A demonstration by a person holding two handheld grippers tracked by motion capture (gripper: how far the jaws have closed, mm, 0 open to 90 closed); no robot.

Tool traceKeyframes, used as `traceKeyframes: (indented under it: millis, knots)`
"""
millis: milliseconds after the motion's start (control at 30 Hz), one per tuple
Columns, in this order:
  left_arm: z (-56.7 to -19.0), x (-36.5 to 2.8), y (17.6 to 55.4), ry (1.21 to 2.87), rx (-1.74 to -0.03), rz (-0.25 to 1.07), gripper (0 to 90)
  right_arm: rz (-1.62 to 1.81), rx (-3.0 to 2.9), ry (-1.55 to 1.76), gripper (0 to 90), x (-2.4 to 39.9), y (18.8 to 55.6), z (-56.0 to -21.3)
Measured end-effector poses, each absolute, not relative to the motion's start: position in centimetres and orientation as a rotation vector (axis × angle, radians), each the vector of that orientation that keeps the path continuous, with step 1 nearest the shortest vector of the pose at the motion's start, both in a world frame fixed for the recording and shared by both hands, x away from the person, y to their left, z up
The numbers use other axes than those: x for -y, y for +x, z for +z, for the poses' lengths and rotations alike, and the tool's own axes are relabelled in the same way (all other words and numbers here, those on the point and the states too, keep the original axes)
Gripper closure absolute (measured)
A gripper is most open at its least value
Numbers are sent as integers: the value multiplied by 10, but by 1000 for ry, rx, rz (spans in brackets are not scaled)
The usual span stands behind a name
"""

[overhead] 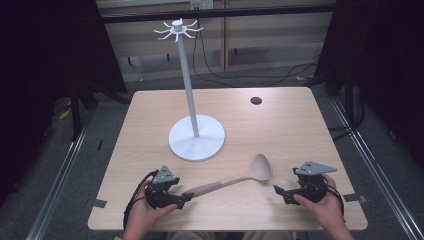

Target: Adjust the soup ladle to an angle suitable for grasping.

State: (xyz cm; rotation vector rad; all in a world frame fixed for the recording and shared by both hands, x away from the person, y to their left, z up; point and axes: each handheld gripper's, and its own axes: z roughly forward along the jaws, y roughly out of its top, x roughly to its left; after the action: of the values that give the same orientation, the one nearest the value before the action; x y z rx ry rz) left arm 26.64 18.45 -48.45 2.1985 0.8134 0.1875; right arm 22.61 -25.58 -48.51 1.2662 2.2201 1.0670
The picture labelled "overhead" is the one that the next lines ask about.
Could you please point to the black horizontal bar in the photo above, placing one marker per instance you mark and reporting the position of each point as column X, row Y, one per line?
column 216, row 13

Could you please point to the grey table bracket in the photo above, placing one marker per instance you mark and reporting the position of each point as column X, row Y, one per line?
column 355, row 198
column 96, row 202

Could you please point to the black curtain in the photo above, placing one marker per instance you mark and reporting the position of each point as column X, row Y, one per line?
column 50, row 83
column 383, row 66

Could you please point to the black metal stand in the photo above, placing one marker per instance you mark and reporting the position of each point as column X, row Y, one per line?
column 76, row 110
column 350, row 106

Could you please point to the wall power socket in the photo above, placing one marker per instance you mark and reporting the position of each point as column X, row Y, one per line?
column 201, row 4

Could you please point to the white hook stand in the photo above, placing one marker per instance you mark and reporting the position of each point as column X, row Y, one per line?
column 191, row 110

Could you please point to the metal floor rail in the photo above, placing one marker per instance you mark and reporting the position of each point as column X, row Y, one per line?
column 376, row 170
column 56, row 186

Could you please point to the beige ladle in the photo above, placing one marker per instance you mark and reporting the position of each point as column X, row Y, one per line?
column 233, row 180

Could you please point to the person's left hand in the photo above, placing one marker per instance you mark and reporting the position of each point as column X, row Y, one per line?
column 150, row 216

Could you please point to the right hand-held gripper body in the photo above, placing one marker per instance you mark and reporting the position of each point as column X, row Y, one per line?
column 311, row 186

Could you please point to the person's right hand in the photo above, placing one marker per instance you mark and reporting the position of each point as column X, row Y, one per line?
column 321, row 208

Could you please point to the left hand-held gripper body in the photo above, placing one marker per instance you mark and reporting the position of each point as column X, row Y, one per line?
column 159, row 193

